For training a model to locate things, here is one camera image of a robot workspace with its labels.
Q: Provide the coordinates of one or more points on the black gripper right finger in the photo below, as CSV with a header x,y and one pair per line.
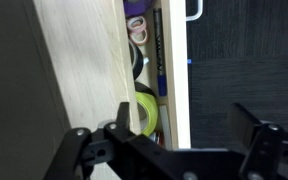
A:
x,y
264,150

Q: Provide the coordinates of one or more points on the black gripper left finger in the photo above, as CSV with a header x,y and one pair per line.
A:
x,y
74,150

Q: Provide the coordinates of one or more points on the small red item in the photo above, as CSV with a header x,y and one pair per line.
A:
x,y
157,137

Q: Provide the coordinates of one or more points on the yellow green tape roll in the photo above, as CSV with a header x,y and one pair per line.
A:
x,y
150,110

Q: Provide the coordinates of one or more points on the black metal tool chest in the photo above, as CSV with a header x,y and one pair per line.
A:
x,y
10,83

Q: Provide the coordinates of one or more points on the small black tape roll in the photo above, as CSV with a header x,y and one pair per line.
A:
x,y
145,88

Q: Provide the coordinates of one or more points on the white stick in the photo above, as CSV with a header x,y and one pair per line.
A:
x,y
165,125

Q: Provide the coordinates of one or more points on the large black tape roll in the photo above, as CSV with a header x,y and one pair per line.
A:
x,y
137,63

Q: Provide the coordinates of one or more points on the black marker blue cap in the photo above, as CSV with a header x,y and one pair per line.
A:
x,y
159,50

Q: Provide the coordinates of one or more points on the white tape roll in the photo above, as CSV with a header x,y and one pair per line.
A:
x,y
146,37

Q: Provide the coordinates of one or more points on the pink tape roll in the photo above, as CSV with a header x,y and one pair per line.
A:
x,y
144,24

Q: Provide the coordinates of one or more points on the purple tape roll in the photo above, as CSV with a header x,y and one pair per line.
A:
x,y
137,6

